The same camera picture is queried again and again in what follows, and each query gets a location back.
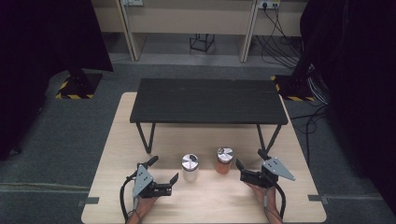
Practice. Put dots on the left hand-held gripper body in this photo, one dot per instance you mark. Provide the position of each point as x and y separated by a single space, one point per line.
142 182

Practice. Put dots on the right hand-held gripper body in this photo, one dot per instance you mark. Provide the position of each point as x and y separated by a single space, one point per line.
277 168

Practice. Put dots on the glass jar with orange powder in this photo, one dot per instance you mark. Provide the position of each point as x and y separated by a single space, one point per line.
224 160

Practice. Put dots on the glass jar with white powder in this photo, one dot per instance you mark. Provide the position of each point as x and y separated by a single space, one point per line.
190 166

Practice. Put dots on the black shelf with metal legs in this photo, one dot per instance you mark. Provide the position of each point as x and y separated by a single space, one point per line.
208 101

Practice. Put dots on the person's left hand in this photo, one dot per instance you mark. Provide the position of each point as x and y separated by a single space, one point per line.
145 205

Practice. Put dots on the person's right hand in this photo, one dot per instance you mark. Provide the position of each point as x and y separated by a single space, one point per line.
261 194

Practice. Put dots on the gray tape strip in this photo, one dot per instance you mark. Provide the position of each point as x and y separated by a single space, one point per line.
91 200
314 198

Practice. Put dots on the black stand base striped tape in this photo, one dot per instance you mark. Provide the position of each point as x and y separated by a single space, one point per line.
79 85
291 87

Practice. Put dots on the black curtain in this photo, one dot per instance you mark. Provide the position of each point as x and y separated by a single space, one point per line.
358 62
40 46

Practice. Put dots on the beige desk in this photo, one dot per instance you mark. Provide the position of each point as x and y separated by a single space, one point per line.
186 20

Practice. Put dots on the white wall socket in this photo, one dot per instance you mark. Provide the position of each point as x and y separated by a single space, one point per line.
133 2
269 3

